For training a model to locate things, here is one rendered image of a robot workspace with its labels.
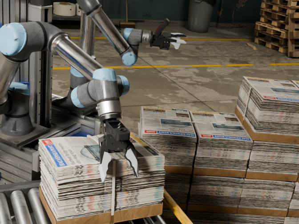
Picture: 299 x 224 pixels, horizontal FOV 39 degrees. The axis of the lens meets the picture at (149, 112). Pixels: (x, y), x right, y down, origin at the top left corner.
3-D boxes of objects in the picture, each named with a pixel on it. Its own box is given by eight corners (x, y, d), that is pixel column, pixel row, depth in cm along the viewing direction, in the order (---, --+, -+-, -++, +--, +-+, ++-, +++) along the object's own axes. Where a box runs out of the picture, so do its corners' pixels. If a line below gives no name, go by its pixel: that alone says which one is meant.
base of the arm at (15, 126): (-8, 129, 201) (-8, 110, 197) (16, 120, 213) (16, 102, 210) (16, 139, 195) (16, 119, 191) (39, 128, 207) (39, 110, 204)
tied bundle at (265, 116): (233, 113, 255) (240, 76, 246) (280, 116, 258) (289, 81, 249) (251, 141, 220) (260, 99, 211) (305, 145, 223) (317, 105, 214)
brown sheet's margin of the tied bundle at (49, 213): (79, 190, 166) (79, 179, 165) (103, 225, 140) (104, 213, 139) (38, 195, 159) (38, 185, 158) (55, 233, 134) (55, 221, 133)
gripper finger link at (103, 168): (99, 183, 133) (108, 156, 137) (105, 182, 128) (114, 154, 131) (90, 180, 133) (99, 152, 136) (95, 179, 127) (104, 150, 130)
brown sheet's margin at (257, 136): (233, 112, 254) (235, 105, 253) (280, 115, 257) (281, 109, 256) (252, 140, 219) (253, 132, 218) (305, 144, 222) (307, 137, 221)
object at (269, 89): (242, 77, 245) (242, 75, 245) (289, 82, 248) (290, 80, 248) (261, 100, 212) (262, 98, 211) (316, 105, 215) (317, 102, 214)
